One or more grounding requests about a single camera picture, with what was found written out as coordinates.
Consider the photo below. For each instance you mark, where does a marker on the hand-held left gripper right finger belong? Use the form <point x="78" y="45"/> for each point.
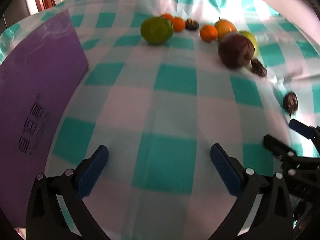
<point x="225" y="172"/>

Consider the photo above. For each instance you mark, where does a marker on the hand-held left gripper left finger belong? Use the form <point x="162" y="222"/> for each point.
<point x="93" y="171"/>

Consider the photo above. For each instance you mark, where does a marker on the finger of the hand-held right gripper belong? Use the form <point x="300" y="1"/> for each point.
<point x="277" y="143"/>
<point x="301" y="128"/>

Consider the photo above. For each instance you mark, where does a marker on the dark brown water chestnut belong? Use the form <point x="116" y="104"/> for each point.
<point x="290" y="102"/>
<point x="191" y="25"/>
<point x="258" y="68"/>

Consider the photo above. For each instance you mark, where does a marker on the purple cardboard box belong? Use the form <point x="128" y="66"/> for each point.
<point x="35" y="92"/>

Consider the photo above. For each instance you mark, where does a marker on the dark purple passion fruit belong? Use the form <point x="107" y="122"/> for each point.
<point x="236" y="52"/>

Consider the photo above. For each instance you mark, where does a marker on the green tomato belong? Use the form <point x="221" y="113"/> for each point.
<point x="250" y="38"/>

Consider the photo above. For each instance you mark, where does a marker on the yellow orange round fruit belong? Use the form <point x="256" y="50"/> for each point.
<point x="225" y="28"/>

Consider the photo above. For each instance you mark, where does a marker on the small orange mandarin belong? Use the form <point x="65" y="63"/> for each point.
<point x="208" y="33"/>
<point x="179" y="24"/>
<point x="167" y="17"/>

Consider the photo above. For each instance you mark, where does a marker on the green lime fruit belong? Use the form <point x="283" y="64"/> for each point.
<point x="156" y="30"/>

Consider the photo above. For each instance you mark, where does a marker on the teal white checkered tablecloth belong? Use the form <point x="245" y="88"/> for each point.
<point x="162" y="92"/>

